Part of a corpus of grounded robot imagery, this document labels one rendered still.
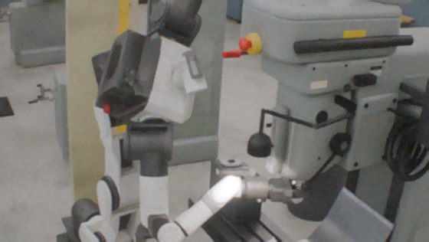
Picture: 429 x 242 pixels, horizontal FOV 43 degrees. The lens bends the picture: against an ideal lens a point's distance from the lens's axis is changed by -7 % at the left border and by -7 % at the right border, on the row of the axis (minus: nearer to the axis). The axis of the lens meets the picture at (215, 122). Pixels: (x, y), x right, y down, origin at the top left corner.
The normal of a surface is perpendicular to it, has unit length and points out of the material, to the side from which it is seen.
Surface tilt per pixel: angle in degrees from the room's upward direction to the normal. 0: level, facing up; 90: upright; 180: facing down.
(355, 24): 90
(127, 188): 81
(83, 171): 90
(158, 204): 71
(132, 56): 58
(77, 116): 90
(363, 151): 90
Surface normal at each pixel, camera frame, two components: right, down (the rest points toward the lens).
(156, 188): 0.39, 0.07
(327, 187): 0.15, 0.46
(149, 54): 0.55, -0.18
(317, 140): 0.47, 0.38
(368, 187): -0.88, 0.14
